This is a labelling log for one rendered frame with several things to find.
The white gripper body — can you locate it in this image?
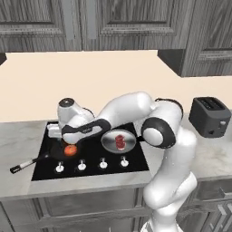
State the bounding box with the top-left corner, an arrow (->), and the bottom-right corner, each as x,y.
46,124 -> 63,140

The orange squash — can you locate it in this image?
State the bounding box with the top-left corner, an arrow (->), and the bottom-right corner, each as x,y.
63,144 -> 78,158

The red steak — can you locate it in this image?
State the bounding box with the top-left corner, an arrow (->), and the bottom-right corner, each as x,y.
114,134 -> 127,150

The white hob knob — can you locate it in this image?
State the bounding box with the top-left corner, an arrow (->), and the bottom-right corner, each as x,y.
55,161 -> 65,174
99,157 -> 109,170
120,155 -> 130,169
77,159 -> 87,172

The black hob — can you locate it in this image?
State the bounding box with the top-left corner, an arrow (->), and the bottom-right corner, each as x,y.
31,120 -> 150,182

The silver round pan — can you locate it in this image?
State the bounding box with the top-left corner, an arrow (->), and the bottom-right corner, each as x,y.
101,129 -> 146,155

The grey wood drawer front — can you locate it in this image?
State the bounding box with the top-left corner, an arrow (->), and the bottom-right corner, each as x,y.
35,188 -> 140,218
193,179 -> 232,204

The dark grey toaster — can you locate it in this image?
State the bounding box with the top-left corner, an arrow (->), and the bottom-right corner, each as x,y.
188,96 -> 232,140

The grey wood base cupboard door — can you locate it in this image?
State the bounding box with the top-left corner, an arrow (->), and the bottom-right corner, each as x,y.
178,201 -> 232,232

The black pan with long handle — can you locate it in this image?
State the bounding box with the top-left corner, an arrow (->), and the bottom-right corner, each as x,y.
9,142 -> 80,175

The grey wood wall cupboard door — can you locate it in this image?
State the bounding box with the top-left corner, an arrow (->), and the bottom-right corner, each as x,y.
0,0 -> 83,54
81,0 -> 196,52

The grey wood wall cupboard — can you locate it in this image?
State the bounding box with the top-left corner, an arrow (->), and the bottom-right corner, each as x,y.
157,0 -> 232,78

